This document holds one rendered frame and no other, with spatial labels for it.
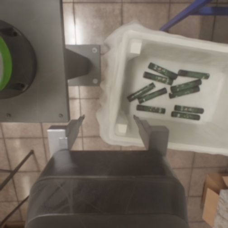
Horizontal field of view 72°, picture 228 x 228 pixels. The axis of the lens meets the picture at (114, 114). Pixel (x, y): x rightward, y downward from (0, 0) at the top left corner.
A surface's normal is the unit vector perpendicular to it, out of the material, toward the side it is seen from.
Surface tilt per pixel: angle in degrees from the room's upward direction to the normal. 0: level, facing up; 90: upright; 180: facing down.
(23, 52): 66
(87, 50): 0
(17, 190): 0
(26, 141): 0
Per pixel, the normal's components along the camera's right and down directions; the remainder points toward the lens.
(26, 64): 0.92, 0.21
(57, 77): 0.03, 0.28
